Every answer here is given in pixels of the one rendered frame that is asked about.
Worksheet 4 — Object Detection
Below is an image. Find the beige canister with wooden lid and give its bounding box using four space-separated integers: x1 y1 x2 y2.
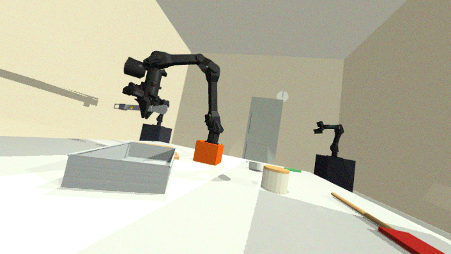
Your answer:
261 165 289 195

